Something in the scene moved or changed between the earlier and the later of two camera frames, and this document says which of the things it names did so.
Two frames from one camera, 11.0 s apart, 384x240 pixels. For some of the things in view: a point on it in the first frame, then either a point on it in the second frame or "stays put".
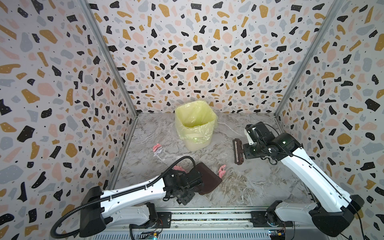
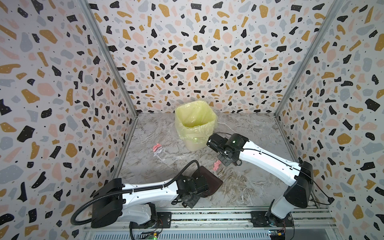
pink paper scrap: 178,168 to 216,165
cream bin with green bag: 195,121 stays put
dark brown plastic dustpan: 211,180 stays put
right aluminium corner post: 336,8 stays put
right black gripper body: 247,151 to 214,143
